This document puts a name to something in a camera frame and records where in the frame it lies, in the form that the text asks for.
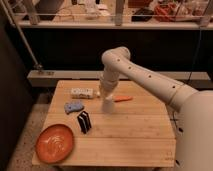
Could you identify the orange plate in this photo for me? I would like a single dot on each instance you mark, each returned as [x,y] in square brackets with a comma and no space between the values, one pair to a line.
[54,144]

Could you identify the white bottle lying down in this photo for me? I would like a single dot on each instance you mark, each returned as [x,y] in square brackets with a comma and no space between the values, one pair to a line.
[84,93]

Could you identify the grey ledge beam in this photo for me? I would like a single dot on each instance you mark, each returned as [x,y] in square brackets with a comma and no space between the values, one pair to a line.
[49,78]

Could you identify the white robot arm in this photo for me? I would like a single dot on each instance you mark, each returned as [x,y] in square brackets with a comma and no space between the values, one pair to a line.
[194,140]

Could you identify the wooden table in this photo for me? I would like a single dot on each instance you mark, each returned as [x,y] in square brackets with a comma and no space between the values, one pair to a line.
[138,133]

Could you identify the blue cloth toy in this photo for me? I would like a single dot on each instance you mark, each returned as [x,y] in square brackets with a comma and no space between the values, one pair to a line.
[73,107]

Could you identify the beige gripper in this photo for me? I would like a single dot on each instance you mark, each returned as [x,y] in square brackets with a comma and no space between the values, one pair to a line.
[106,95]

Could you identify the metal tripod pole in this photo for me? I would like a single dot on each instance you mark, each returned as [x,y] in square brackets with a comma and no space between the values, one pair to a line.
[38,67]

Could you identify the orange carrot toy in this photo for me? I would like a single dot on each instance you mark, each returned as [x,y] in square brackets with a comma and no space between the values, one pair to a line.
[122,98]

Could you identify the white ceramic cup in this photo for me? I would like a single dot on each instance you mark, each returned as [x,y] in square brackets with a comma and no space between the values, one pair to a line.
[107,106]

